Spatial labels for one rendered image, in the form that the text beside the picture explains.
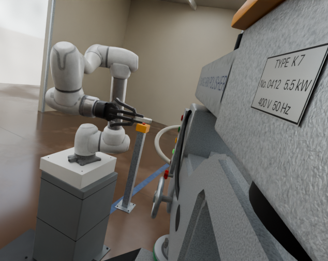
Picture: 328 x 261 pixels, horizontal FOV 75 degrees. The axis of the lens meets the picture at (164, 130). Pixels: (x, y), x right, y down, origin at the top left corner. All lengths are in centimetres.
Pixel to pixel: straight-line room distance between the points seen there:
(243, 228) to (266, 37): 17
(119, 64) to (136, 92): 675
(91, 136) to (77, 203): 46
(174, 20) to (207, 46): 143
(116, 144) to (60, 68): 85
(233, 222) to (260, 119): 12
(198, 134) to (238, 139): 56
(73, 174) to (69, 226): 39
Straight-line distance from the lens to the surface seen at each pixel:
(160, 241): 114
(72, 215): 172
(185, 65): 747
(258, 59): 21
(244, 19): 27
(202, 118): 74
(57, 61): 88
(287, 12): 19
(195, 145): 76
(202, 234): 46
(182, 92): 743
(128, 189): 269
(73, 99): 93
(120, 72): 141
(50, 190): 179
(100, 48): 143
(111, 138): 157
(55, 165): 168
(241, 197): 25
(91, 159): 168
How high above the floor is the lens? 165
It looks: 14 degrees down
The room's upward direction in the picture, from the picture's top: 14 degrees clockwise
